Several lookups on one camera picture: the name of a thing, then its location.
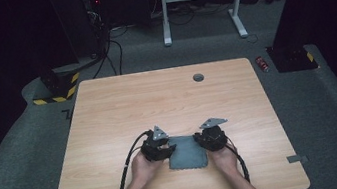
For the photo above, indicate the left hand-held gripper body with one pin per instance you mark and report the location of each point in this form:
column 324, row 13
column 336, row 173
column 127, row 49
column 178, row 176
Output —
column 152, row 149

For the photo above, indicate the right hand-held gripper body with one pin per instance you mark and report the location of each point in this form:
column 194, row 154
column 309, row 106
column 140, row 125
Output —
column 214, row 138

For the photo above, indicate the grey cloth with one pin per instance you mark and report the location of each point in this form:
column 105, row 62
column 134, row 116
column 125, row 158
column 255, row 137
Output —
column 187, row 154

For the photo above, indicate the person's left hand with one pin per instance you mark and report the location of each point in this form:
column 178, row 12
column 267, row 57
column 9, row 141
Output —
column 144, row 170

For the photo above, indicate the person's right hand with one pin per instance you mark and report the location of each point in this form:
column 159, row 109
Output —
column 224, row 160

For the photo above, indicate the grey tape strip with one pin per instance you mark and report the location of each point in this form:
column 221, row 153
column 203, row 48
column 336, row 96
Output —
column 297, row 158

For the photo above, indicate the red can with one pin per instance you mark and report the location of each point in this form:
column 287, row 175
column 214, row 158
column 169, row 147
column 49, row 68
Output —
column 262, row 64

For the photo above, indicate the black yellow striped base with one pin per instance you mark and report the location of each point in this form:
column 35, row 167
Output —
column 61, row 87

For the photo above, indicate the black square stand base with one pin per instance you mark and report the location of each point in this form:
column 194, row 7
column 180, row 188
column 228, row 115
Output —
column 292, row 57

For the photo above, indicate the dark equipment rack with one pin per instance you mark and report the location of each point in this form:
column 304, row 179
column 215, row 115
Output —
column 84, row 19

